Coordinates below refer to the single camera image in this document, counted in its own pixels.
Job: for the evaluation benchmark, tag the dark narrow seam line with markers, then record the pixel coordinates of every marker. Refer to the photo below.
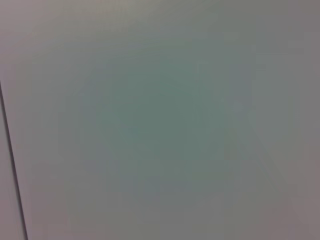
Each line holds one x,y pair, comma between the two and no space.
12,160

